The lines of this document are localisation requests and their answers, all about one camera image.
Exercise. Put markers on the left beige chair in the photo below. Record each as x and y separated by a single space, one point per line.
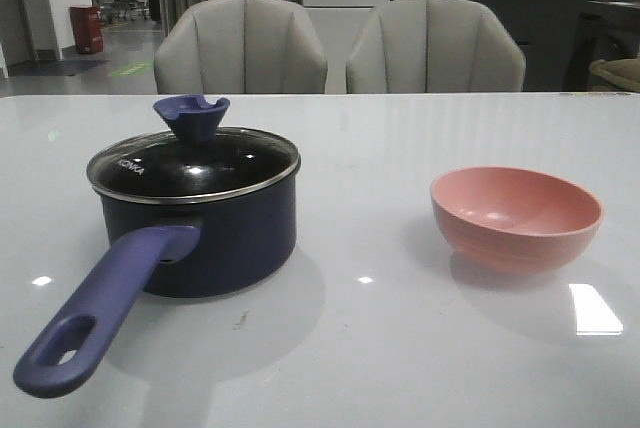
242 47

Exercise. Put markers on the right beige chair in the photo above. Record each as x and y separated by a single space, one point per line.
434 46

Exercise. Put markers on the glass lid with blue knob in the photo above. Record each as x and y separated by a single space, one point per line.
196 160

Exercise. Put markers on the red bin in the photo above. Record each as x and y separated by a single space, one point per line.
86 27

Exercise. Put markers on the beige chair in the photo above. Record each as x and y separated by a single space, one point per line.
242 47
434 46

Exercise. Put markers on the dark blue saucepan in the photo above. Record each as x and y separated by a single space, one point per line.
189 251

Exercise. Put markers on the pink bowl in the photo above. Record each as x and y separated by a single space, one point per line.
514 220

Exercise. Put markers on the olive cushion seat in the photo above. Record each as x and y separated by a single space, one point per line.
620 75

